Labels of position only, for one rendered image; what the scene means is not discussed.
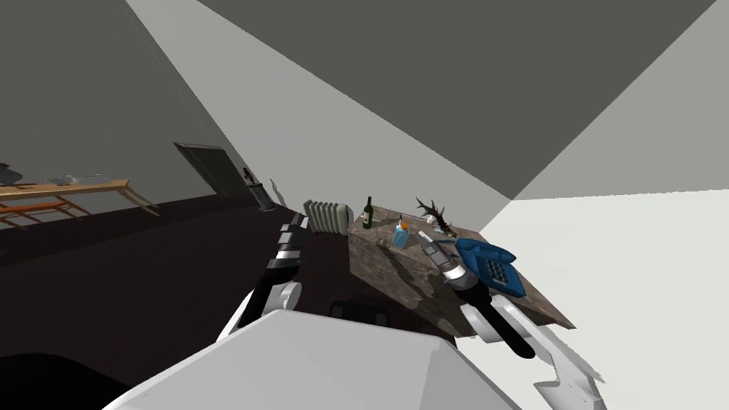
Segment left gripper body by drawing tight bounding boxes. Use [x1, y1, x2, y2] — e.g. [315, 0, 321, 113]
[277, 213, 312, 254]

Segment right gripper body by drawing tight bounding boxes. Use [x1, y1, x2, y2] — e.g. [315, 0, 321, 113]
[426, 240, 456, 271]

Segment blue spray bottle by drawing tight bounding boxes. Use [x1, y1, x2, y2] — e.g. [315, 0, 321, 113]
[391, 215, 411, 251]

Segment dark antler ornament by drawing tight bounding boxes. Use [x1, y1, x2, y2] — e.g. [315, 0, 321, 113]
[414, 196, 459, 240]

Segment pale grey radiator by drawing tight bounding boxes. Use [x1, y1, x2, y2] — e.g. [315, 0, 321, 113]
[301, 199, 355, 237]

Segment brown stone table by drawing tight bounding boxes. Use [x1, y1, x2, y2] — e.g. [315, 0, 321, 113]
[347, 207, 577, 340]

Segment blue telephone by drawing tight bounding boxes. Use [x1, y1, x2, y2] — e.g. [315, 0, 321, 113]
[453, 237, 528, 300]

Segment dark grey door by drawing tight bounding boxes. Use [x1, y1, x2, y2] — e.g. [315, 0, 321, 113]
[173, 142, 253, 199]

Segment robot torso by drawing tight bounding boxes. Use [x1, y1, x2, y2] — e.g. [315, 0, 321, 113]
[101, 300, 526, 410]

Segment light wooden table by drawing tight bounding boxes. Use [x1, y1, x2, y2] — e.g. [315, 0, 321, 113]
[0, 162, 161, 218]

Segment orange wooden chair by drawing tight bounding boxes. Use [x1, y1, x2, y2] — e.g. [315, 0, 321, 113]
[0, 199, 93, 231]

